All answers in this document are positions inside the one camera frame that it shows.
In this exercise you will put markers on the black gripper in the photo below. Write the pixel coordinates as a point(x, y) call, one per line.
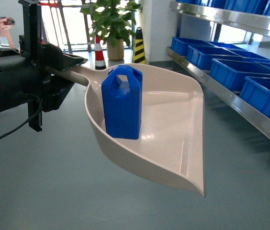
point(44, 91)

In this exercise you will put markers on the blue plastic jug part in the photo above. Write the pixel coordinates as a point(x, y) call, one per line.
point(122, 102)

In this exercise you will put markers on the beige plastic dustpan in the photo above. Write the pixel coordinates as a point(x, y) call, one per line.
point(169, 150)

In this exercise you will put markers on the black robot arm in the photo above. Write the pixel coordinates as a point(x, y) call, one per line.
point(11, 94)

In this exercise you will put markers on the stainless steel shelf rack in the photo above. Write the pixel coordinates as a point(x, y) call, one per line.
point(259, 24)

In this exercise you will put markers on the red white traffic cone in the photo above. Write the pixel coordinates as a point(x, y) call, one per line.
point(99, 57)

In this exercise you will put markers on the potted green plant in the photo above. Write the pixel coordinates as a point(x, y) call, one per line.
point(113, 21)

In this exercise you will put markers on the black yellow traffic cone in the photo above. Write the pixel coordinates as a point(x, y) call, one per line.
point(139, 49)

